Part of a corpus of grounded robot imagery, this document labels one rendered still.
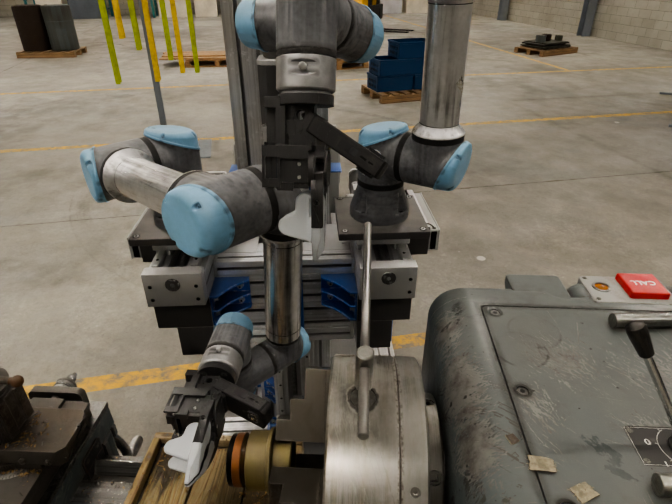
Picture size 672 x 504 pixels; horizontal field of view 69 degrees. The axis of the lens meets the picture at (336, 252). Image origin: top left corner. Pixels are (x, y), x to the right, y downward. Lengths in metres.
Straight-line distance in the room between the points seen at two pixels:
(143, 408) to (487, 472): 2.01
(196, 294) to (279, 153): 0.63
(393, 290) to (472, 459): 0.62
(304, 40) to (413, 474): 0.52
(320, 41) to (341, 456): 0.49
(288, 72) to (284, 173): 0.12
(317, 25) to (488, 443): 0.52
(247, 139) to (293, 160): 0.74
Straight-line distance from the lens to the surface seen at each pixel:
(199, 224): 0.75
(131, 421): 2.43
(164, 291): 1.19
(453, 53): 1.06
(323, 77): 0.62
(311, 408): 0.75
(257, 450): 0.76
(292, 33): 0.63
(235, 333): 0.96
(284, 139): 0.63
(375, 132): 1.15
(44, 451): 1.00
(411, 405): 0.65
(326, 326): 1.37
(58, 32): 12.94
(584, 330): 0.81
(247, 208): 0.78
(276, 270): 0.93
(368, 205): 1.20
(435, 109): 1.08
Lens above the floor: 1.71
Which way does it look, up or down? 30 degrees down
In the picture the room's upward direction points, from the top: straight up
